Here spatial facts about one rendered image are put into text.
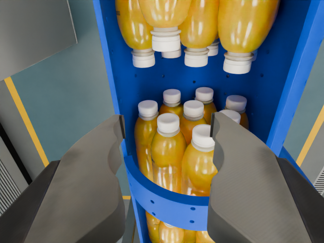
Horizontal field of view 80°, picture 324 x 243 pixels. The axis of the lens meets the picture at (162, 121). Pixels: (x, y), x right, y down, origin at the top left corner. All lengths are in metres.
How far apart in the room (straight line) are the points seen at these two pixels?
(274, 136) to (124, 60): 0.27
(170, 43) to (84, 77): 1.38
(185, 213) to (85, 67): 1.40
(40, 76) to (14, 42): 0.76
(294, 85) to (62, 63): 1.54
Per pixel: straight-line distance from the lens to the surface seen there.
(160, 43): 0.27
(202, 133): 0.30
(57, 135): 2.03
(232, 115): 0.36
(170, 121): 0.33
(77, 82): 1.66
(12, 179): 2.35
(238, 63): 0.31
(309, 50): 0.24
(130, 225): 1.44
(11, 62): 1.01
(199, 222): 0.34
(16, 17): 1.09
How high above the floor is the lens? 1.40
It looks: 57 degrees down
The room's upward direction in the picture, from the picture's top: 176 degrees counter-clockwise
